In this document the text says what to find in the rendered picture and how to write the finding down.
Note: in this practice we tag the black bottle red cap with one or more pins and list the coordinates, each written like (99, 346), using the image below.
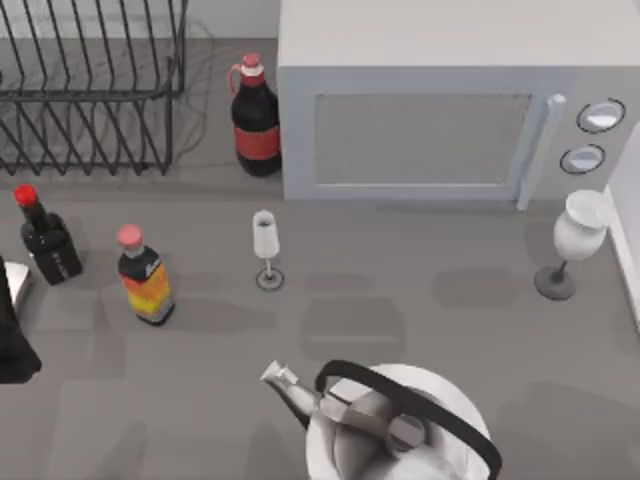
(52, 250)

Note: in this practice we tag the microwave oven door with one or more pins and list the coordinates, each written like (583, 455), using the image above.
(420, 140)

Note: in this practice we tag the dark soda bottle red label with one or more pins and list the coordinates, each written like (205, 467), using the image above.
(256, 117)

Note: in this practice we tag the narrow clear flute glass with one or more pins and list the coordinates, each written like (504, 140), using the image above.
(265, 237)

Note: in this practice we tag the large microwave knob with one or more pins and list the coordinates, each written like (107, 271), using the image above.
(600, 116)

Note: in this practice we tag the orange yellow label bottle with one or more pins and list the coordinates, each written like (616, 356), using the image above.
(146, 285)

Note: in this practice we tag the small microwave knob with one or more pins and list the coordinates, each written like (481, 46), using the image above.
(582, 159)

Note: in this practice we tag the wide white wine glass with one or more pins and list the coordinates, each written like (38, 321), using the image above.
(580, 230)

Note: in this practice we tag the pale microwave oven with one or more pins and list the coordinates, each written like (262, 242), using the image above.
(450, 35)

